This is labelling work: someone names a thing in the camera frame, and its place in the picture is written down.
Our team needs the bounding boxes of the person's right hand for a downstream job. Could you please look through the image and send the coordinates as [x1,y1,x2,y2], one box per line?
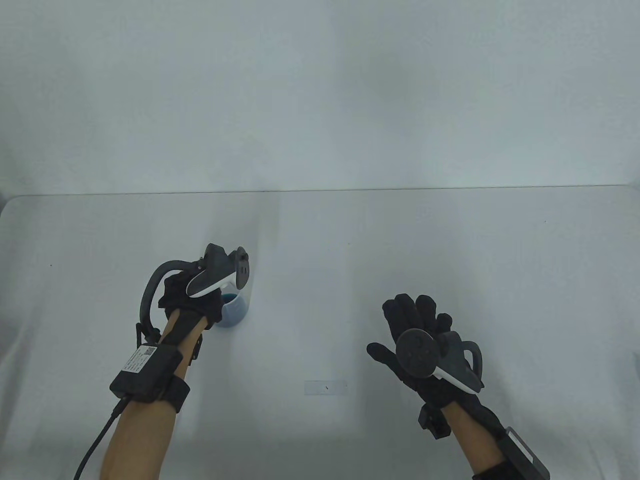
[367,293,507,437]

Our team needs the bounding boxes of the person's left hand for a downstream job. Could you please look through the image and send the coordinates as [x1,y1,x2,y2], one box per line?
[159,270,224,332]

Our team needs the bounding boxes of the clear beaker blue dye solution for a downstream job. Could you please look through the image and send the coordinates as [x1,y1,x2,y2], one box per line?
[220,282,250,329]

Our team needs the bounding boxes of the clear glass slide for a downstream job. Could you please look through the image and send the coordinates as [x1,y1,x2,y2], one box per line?
[304,380,347,396]

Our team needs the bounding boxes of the person's right forearm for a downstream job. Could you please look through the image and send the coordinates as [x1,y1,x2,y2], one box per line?
[446,404,507,477]

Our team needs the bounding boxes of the person's left forearm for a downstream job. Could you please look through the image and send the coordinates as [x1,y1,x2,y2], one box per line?
[99,309,209,480]

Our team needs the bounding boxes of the grey right hand controller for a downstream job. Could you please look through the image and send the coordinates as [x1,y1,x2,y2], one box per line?
[396,329,485,394]

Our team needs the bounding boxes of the grey hand controller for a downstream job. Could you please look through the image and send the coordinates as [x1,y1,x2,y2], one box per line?
[139,243,250,342]
[396,329,485,394]

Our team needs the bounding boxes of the grey left hand controller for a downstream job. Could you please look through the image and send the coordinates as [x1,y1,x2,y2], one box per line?
[139,243,250,342]

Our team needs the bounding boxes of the black left wrist sensor box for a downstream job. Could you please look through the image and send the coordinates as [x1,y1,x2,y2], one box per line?
[110,344,184,404]

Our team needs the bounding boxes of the black wrist sensor box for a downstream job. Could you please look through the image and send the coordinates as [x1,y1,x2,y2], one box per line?
[502,426,550,480]
[110,344,184,404]

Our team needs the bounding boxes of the black right wrist sensor box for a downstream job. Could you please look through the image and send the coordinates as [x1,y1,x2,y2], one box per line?
[502,426,550,480]

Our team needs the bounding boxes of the black left forearm strap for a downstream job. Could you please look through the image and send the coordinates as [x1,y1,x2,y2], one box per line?
[150,377,191,414]

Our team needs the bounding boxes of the black forearm strap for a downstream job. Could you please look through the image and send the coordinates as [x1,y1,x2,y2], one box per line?
[472,460,521,480]
[150,377,191,414]

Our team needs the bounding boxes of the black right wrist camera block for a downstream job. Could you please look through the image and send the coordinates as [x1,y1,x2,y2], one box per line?
[419,404,451,440]

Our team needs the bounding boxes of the black left sensor cable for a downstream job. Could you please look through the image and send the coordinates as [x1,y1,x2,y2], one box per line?
[74,322,162,480]

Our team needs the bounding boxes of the black right forearm strap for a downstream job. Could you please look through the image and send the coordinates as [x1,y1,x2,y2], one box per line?
[472,460,521,480]

